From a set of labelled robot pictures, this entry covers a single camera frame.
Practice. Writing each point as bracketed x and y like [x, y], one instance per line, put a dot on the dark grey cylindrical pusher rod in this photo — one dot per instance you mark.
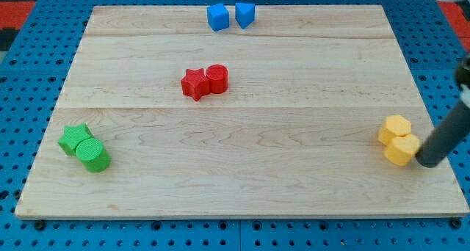
[445, 137]

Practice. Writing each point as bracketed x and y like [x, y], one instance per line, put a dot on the yellow hexagon block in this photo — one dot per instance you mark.
[393, 126]

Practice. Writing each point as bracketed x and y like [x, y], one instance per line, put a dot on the yellow heart block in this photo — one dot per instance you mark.
[400, 150]

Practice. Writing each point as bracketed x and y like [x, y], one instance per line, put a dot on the wooden board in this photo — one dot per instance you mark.
[293, 137]

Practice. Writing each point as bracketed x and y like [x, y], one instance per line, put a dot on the blue triangle block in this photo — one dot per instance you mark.
[245, 14]

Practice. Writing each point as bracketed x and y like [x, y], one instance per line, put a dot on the red cylinder block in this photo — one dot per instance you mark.
[217, 75]

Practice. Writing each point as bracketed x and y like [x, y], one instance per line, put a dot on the red star block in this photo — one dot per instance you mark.
[195, 84]

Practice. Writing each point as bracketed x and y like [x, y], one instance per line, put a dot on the blue cube block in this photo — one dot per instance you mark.
[218, 17]

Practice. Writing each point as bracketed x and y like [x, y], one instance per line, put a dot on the green cylinder block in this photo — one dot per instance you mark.
[93, 155]

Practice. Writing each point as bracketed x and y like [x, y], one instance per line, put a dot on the green star block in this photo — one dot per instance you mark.
[72, 137]

